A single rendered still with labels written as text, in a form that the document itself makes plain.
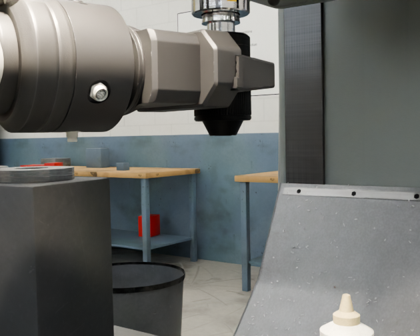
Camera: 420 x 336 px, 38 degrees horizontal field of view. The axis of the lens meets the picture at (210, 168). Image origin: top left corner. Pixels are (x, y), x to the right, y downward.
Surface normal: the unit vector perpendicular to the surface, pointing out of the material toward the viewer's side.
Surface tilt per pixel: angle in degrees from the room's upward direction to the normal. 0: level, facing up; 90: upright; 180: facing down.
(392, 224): 63
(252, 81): 90
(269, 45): 90
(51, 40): 79
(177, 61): 90
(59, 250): 90
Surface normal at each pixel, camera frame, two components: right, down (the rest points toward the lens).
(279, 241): -0.51, -0.39
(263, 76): 0.62, 0.04
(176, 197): -0.60, 0.05
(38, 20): 0.52, -0.47
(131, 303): 0.14, 0.11
